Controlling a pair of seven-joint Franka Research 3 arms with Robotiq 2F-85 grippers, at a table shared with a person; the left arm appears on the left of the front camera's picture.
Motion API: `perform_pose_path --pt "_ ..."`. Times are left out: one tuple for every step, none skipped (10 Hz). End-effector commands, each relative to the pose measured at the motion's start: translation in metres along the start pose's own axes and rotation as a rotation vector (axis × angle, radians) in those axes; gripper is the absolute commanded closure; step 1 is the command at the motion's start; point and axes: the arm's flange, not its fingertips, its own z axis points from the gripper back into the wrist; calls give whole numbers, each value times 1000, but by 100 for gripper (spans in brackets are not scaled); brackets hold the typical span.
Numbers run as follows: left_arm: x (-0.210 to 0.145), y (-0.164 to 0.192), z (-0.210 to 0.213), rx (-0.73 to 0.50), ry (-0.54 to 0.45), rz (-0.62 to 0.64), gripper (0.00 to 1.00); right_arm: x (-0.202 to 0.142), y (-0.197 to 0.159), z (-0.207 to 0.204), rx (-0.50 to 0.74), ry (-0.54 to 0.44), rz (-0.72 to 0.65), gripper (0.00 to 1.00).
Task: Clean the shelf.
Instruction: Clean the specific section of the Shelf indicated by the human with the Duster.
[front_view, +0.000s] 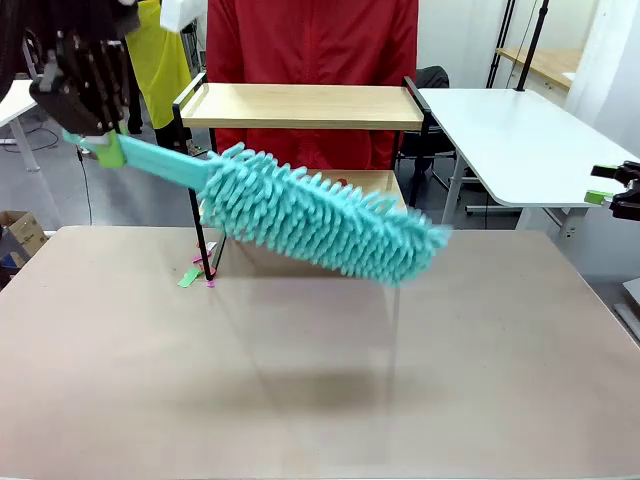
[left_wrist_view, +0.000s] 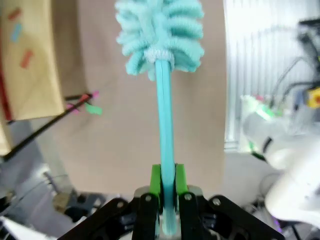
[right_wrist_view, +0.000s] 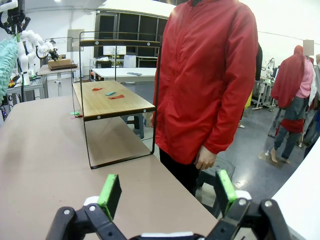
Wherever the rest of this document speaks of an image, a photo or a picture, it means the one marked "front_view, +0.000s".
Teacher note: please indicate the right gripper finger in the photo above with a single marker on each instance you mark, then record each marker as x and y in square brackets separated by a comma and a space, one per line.
[625, 205]
[627, 172]

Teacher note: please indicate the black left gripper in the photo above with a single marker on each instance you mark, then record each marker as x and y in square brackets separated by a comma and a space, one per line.
[100, 20]

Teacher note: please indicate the teal microfibre duster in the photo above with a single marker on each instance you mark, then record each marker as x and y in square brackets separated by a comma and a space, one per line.
[310, 220]

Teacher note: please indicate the two-tier wood metal shelf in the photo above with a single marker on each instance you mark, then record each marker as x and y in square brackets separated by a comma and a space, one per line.
[300, 107]

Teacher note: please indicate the small white table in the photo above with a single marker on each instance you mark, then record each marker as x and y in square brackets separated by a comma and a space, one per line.
[15, 102]

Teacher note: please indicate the person in yellow apron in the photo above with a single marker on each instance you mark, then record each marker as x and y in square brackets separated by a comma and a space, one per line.
[160, 75]

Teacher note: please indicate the large white table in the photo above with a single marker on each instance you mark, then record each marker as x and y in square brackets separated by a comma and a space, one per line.
[510, 135]

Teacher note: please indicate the wooden desk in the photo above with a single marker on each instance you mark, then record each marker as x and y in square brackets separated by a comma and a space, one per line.
[545, 62]

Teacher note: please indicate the black pole stand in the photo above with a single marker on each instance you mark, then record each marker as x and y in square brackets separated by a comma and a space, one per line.
[531, 50]

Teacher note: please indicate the black tripod stand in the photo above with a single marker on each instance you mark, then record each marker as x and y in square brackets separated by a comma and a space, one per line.
[501, 45]

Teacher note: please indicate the pink paper scrap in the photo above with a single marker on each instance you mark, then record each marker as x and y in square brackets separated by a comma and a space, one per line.
[202, 259]

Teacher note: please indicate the green paper scrap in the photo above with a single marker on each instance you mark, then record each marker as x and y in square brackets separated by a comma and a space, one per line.
[189, 278]

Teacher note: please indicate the black chair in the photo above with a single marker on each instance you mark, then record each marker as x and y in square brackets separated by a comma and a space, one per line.
[432, 80]

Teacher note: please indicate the person in red jacket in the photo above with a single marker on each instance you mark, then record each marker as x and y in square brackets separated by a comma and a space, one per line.
[310, 40]

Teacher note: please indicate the grey aluminium frame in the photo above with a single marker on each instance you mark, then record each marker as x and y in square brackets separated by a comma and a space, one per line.
[630, 310]

